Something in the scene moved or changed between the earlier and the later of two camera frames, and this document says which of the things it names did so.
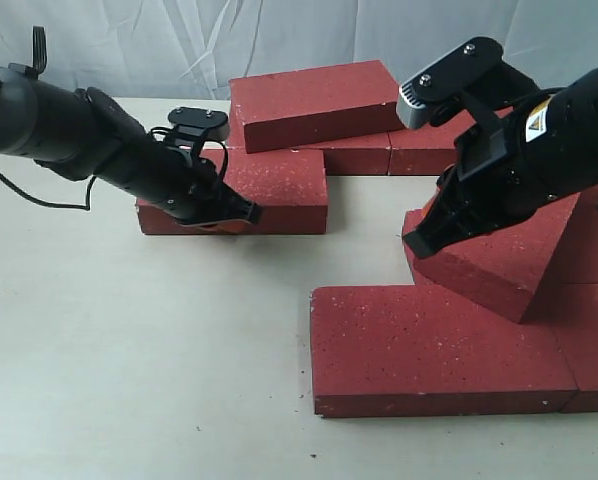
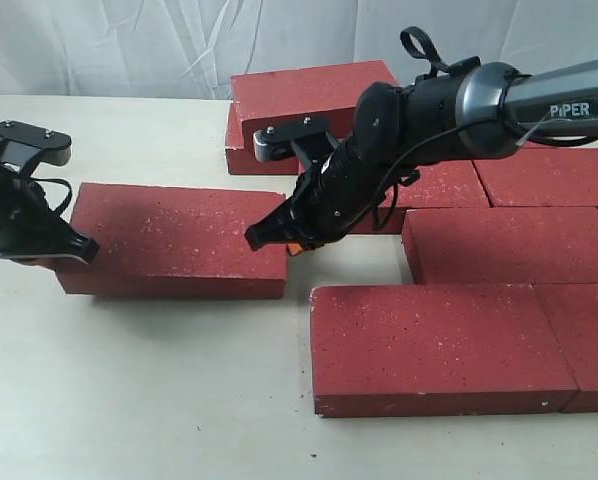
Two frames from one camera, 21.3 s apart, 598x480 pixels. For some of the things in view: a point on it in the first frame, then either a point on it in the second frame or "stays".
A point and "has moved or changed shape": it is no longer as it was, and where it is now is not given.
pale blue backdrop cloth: (191, 49) stays
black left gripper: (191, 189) -> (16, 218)
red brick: (498, 270) has moved or changed shape
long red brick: (288, 188) has moved or changed shape
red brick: (313, 106) stays
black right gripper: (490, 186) -> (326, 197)
